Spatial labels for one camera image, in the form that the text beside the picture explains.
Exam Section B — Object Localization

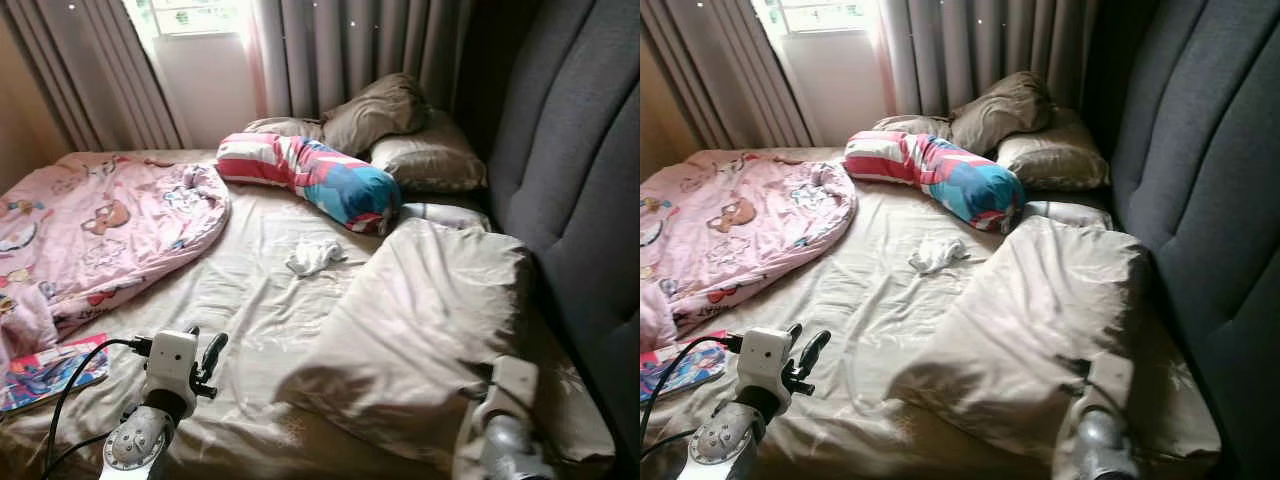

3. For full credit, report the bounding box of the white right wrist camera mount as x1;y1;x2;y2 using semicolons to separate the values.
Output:
1085;352;1136;411
488;355;541;413

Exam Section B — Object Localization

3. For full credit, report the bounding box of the plump beige pillow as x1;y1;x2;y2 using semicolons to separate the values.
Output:
995;105;1113;193
368;108;489;193

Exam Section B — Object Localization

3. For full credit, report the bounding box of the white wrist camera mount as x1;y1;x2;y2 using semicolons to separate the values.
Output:
1085;352;1136;411
735;327;796;391
488;355;541;413
143;330;199;393

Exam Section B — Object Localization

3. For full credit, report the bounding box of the dark grey upholstered headboard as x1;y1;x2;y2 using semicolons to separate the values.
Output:
1105;0;1280;480
488;0;641;480

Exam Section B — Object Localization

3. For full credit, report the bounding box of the grey pleated curtain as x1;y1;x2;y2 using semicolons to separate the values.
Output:
250;0;471;121
640;0;816;151
0;0;186;151
880;0;1101;121

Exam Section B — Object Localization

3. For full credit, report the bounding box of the bright window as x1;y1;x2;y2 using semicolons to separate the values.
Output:
122;0;246;39
750;0;876;36

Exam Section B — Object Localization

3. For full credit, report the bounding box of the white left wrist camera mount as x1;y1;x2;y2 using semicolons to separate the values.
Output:
735;327;796;391
143;330;199;393

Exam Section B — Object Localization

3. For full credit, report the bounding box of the pink cartoon print quilt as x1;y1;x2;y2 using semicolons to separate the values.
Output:
640;150;859;351
0;150;231;376

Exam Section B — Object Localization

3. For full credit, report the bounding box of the flat beige pillow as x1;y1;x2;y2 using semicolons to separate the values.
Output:
872;115;953;139
243;116;326;141

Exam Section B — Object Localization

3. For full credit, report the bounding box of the red white blue bolster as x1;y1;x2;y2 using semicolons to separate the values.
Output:
843;130;1026;234
215;132;403;236

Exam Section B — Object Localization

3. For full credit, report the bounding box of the colourful comic book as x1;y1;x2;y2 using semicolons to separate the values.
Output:
0;333;111;413
640;343;729;403

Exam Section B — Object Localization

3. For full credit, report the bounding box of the white crumpled cloth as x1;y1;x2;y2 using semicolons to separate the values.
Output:
908;235;971;276
285;237;351;278

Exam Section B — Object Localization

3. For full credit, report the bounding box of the pink sheer curtain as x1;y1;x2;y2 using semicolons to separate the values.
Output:
865;0;901;116
235;0;273;119

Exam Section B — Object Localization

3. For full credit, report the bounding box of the small grey patterned pillow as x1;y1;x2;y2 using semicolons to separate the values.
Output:
398;202;493;233
1022;200;1114;231

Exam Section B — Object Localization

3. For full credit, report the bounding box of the beige folded duvet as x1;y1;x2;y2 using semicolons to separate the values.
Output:
888;215;1151;466
278;218;536;471

